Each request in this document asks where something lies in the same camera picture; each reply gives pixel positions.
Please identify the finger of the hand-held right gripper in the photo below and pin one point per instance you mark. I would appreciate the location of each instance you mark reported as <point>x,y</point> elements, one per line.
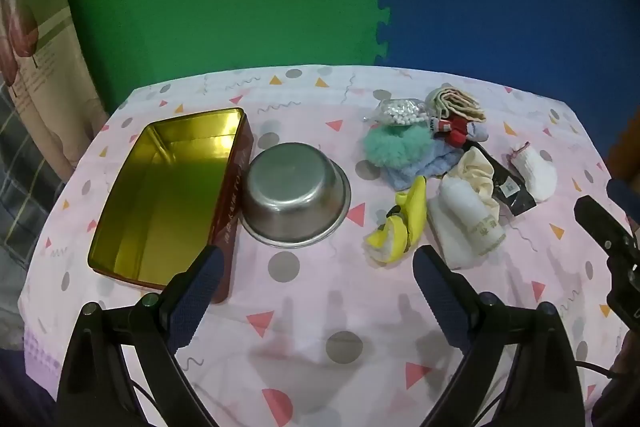
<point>625,194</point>
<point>602,222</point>

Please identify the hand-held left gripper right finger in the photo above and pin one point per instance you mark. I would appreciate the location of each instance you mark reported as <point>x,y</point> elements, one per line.
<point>440,297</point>

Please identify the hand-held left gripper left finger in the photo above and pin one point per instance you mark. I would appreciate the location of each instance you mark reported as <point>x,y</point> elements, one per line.
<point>197,297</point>

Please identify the white towel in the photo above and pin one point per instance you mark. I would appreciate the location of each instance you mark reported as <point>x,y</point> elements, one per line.
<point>467,227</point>

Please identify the white knit sock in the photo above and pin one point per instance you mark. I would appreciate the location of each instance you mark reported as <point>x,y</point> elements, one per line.
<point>537,172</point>

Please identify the yellow sock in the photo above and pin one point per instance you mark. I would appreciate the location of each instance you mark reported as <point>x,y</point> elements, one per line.
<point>412,207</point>

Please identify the gold and red tin box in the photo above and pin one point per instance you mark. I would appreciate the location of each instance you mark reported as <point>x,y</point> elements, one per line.
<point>165,187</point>

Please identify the cream scrunchie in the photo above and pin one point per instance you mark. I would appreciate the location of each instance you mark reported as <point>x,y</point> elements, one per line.
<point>477,169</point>

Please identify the light blue towel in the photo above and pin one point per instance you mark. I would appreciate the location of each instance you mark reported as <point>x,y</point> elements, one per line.
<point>430,163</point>

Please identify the green fluffy scrunchie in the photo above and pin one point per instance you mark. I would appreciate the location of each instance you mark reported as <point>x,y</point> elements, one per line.
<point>395,144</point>

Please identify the red and grey scrunchie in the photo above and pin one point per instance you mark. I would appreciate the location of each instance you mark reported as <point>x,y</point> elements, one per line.
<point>455,129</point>

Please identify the clear bag of cotton swabs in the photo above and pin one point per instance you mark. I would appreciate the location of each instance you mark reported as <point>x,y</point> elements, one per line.
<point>400,112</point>

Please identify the black packet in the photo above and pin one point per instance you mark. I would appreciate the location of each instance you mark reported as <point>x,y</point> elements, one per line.
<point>510,189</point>

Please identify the pink patterned tablecloth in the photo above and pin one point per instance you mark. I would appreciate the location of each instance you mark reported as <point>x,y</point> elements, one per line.
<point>310,297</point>

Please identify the stainless steel bowl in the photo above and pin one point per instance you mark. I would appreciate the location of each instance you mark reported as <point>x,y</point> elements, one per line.
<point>292,192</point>

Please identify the folded yellow green towel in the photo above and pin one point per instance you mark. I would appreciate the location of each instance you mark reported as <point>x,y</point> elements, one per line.
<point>455,102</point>

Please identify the blue plaid cloth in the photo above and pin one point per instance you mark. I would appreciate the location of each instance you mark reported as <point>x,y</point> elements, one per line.
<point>20,207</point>

